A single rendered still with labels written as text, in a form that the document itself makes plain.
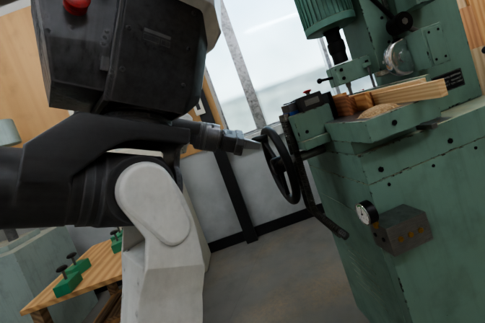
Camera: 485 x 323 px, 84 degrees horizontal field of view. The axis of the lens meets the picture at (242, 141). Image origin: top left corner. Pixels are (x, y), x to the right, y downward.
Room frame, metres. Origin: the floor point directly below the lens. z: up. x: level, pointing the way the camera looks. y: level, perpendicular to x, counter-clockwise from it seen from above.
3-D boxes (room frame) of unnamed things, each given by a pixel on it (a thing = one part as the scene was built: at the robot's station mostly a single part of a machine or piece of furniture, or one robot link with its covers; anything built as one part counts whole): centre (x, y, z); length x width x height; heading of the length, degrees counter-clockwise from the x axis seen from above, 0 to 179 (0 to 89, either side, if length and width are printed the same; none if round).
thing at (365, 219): (0.70, -0.25, 0.65); 0.06 x 0.04 x 0.08; 7
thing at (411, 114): (0.97, -0.32, 0.87); 0.61 x 0.30 x 0.06; 7
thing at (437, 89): (0.89, -0.44, 0.92); 0.55 x 0.02 x 0.04; 7
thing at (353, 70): (0.98, -0.45, 1.03); 0.14 x 0.07 x 0.09; 97
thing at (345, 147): (0.98, -0.37, 0.82); 0.40 x 0.21 x 0.04; 7
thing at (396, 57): (0.87, -0.57, 1.02); 0.12 x 0.03 x 0.12; 97
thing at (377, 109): (0.73, -0.37, 0.91); 0.10 x 0.07 x 0.02; 97
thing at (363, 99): (0.96, -0.40, 0.93); 0.26 x 0.02 x 0.06; 7
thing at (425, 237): (0.71, -0.32, 0.58); 0.12 x 0.08 x 0.08; 97
